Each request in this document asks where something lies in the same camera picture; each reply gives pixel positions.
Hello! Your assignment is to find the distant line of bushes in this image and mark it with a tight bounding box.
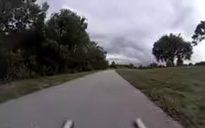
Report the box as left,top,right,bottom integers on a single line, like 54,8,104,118
108,60,205,70

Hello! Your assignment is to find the grey asphalt path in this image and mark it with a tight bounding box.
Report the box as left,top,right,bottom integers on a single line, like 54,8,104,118
0,69,184,128

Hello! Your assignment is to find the robot's own part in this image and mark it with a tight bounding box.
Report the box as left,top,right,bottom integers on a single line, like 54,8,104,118
133,117,147,128
61,119,75,128

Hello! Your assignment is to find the large broad tree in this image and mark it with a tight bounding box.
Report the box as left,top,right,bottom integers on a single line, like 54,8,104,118
151,32,194,67

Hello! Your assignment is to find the row of dark trees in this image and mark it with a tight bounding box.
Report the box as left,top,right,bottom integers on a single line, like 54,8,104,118
0,0,110,85

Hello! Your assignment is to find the grass field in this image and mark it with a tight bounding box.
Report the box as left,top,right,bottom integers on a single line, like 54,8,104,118
115,64,205,128

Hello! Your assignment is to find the grass verge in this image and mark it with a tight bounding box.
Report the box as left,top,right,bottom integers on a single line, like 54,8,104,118
0,69,101,107

